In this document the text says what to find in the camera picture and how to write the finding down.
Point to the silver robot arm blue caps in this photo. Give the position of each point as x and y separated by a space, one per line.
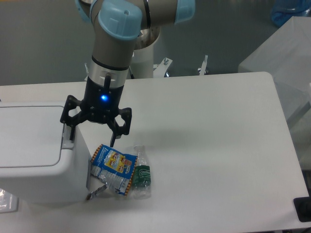
117 25

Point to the silver table clamp bolt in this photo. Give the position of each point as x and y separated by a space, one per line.
203 69

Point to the white trash can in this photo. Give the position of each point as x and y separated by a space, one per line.
41 161

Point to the clear plastic bag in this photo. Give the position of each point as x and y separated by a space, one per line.
8 202

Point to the white covered box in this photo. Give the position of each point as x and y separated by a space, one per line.
286 55

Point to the clear bottle green label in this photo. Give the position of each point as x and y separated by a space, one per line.
141 181

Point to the blue snack wrapper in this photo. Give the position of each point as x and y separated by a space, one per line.
114 168

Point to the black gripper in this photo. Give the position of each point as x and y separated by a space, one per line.
99 105

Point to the black device at table edge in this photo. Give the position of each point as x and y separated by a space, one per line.
303 208

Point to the blue water jug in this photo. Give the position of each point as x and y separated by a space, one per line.
283 10

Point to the small silver foil wrapper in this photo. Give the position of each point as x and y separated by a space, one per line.
97 192

